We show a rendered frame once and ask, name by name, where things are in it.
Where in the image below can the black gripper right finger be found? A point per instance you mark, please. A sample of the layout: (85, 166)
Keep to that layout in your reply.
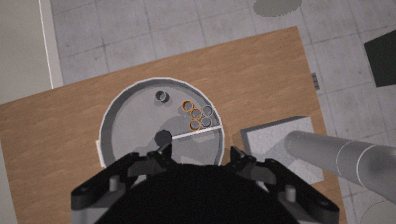
(303, 201)

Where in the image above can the grey round turntable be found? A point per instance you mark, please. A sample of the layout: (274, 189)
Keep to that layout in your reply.
(136, 122)

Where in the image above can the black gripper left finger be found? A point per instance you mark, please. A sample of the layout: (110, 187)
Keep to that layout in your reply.
(92, 198)

